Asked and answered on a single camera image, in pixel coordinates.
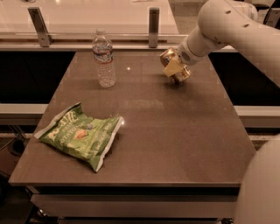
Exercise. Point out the green potato chip bag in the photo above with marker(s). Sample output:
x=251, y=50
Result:
x=81, y=136

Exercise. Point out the left metal glass bracket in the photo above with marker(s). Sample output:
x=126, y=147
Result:
x=44, y=38

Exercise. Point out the middle metal glass bracket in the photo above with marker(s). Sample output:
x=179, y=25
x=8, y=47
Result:
x=153, y=27

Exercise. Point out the grey table drawer front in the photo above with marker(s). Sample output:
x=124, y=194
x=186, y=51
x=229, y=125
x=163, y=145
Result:
x=131, y=206

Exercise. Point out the metal glass bracket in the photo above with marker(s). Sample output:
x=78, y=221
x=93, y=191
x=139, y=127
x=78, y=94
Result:
x=44, y=38
x=153, y=27

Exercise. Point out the orange soda can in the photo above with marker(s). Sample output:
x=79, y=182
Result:
x=181, y=76

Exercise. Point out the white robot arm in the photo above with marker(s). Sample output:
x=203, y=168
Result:
x=222, y=23

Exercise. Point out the clear plastic water bottle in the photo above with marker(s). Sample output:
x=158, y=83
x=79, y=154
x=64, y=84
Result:
x=103, y=56

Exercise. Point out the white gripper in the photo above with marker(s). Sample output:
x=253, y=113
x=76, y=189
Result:
x=186, y=54

